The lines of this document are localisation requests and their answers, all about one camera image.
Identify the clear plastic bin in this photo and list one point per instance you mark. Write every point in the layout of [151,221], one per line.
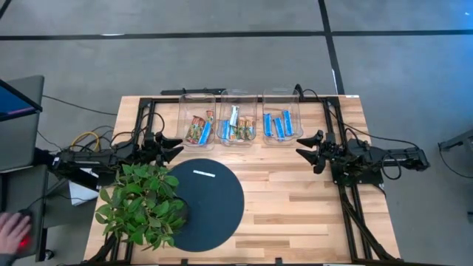
[196,103]
[281,99]
[244,101]

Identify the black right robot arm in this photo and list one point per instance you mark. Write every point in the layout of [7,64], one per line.
[399,155]

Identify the person's hand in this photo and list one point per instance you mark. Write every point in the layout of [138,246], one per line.
[13,232]

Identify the green plant in black pot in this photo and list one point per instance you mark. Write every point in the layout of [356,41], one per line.
[140,207]

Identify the white-backed granola bar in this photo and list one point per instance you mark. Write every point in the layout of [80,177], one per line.
[234,116]

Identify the round dark blue placemat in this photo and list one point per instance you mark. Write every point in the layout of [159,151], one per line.
[214,214]

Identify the grey metal stand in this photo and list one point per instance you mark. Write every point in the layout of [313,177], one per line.
[458,142]

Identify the black desk beam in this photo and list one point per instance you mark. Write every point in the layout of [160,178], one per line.
[74,177]

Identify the black caster wheel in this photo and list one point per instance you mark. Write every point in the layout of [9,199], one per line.
[48,255]

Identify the white placemat label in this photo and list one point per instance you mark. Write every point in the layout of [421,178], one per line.
[204,173]

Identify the laptop with blue screen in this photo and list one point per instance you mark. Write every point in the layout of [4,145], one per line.
[15,103]

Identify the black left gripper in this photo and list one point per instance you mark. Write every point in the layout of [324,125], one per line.
[151,149]

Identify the black computer mouse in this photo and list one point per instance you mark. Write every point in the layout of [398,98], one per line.
[26,244]

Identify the black power strip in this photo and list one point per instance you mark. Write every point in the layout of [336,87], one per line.
[194,91]

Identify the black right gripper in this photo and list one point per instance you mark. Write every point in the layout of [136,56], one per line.
[336,153]

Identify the blue-green granola bar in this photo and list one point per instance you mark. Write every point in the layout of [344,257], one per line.
[225,130]

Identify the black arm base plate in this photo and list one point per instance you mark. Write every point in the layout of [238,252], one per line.
[373,179]

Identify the orange peanut butter granola bar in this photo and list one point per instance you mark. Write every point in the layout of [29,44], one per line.
[249,128]
[233,134]
[241,128]

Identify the white paper sheet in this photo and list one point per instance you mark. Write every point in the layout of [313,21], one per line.
[83,192]

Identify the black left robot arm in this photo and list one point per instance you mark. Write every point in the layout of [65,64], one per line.
[92,160]

